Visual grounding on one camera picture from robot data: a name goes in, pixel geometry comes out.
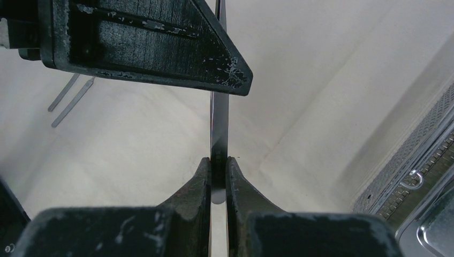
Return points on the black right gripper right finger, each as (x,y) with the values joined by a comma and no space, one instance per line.
(257,227)

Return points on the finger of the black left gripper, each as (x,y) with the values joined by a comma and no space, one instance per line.
(174,43)

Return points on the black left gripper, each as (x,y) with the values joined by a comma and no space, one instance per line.
(19,28)

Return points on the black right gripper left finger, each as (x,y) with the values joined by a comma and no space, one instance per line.
(179,226)

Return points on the large steel tray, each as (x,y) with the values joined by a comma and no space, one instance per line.
(413,171)

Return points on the beige wrapping cloth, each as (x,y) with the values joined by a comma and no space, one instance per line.
(338,86)

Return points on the small steel instrument tray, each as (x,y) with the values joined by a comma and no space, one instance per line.
(429,230)

